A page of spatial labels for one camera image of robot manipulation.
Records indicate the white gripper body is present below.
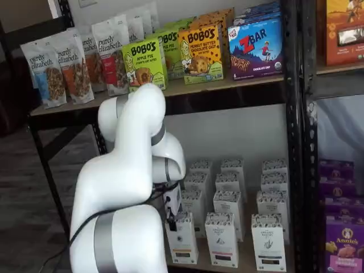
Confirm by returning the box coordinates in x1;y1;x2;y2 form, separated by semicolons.
164;185;183;220

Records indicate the red label granola bag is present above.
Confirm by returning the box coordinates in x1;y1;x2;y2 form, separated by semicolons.
91;14;131;96

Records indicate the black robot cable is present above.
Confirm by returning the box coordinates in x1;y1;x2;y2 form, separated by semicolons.
69;181;183;249

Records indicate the orange label granola bag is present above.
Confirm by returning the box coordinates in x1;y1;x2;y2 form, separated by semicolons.
55;28;96;105
75;27;107;93

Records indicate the yellow Bobo's peanut butter box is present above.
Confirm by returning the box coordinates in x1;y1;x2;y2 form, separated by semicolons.
177;24;225;85
189;16;230;30
198;7;237;38

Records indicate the white granola bag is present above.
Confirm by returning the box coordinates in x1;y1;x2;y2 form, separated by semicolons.
125;15;145;43
140;2;159;32

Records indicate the green Bobo's apple pie box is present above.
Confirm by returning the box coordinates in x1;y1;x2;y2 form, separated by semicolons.
121;34;169;93
155;28;185;81

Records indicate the white box dark strip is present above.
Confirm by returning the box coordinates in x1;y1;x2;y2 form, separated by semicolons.
251;213;287;272
261;159;288;177
260;172;289;194
256;190;291;245

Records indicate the purple Annie's box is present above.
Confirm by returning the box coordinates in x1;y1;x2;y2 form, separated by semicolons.
325;215;364;273
320;176;358;200
324;196;364;221
318;160;355;180

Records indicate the black metal shelving rack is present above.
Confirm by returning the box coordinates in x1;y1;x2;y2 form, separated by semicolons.
0;0;303;273
301;0;364;273

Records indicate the blue label granola bag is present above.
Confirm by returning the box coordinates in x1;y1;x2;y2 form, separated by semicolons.
19;36;68;110

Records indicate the blue ZBar box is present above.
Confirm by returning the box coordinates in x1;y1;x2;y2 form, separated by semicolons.
227;16;285;81
243;2;282;15
233;11;282;27

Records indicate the white box yellow strip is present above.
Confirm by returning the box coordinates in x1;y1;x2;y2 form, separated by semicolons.
164;210;199;265
189;160;214;177
180;189;206;238
184;172;213;200

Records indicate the orange snack box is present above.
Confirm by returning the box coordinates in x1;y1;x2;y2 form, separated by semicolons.
325;0;364;67

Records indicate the white box pink strip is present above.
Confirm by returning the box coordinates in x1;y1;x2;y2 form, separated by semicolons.
214;172;247;200
212;190;246;242
204;212;240;268
220;158;245;177

